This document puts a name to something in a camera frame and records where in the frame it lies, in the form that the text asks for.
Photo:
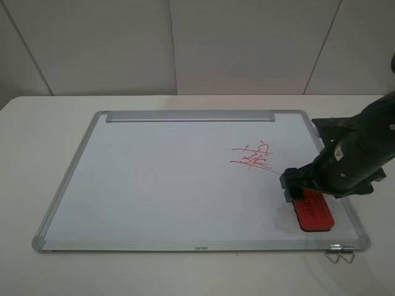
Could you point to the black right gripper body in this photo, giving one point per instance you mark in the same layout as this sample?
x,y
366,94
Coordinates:
x,y
343,168

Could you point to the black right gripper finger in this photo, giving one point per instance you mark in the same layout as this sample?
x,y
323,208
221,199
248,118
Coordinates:
x,y
290,178
293,194

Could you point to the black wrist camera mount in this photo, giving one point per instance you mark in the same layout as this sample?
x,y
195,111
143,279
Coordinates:
x,y
331,129

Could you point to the metal hanging clip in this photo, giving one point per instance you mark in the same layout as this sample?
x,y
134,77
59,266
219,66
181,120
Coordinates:
x,y
347,253
334,253

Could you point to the right metal hanging clip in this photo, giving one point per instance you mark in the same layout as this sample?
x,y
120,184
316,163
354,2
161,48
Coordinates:
x,y
347,253

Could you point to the red whiteboard eraser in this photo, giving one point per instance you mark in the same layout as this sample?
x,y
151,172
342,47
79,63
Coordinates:
x,y
313,213

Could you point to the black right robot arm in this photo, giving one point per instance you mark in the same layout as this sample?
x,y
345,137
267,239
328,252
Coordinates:
x,y
376,120

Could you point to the left metal hanging clip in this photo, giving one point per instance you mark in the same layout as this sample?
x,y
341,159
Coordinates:
x,y
334,253

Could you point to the white aluminium-framed whiteboard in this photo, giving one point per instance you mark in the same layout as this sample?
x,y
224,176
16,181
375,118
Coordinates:
x,y
189,181

